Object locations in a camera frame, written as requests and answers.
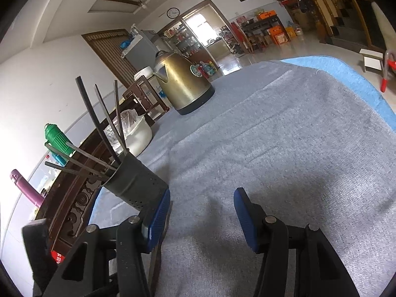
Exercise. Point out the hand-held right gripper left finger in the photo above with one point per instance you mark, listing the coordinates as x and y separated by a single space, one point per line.
157 222

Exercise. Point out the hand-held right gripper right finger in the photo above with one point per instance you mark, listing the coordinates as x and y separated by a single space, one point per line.
246 222

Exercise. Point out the set of dark chopsticks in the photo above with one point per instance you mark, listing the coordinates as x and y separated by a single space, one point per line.
74 170

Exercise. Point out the silver metal chopstick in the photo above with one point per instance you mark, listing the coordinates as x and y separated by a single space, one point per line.
86 156

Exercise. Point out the wide dark chopstick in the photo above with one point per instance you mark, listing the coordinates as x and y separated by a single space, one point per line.
92 114

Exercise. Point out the purple drink bottle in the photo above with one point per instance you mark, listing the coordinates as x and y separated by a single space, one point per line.
26 188

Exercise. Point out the carved dark wooden chair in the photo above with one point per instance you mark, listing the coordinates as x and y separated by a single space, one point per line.
71 191

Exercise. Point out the grey towel table cloth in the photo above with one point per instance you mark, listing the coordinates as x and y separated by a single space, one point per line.
263 145

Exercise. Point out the white ceramic bowl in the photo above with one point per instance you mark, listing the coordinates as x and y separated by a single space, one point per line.
140 136

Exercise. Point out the clear plastic bag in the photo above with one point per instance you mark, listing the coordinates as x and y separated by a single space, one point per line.
123 120

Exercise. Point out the green thermos flask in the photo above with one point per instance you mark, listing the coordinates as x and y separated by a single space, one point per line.
57 137

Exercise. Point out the slatted wooden chair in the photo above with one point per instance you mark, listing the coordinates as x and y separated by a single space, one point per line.
145 99

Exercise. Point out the brass electric kettle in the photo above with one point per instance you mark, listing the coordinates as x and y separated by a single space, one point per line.
185 86

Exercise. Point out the grey refrigerator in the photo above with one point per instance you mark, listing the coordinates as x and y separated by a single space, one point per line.
142 52

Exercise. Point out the brown wooden door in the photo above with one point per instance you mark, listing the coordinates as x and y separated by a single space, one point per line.
105 52

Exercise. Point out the blue table cover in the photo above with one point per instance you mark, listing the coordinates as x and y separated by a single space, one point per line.
349 71

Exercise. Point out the shelf with goods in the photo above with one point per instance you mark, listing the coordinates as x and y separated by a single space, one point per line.
182 40

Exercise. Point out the orange cardboard box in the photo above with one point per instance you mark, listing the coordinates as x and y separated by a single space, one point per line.
278 35

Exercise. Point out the clear water jug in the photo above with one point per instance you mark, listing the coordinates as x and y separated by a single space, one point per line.
298 29

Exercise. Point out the orange crate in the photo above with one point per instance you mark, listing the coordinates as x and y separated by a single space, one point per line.
267 14

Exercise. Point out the white step stool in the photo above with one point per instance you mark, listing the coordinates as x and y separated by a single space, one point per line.
371 54

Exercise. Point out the wooden staircase railing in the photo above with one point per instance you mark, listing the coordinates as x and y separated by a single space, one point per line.
340 15

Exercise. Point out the red grey metal frame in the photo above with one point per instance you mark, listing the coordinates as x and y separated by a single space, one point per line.
385 80

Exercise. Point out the round wall clock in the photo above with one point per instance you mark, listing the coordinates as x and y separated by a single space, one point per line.
173 13

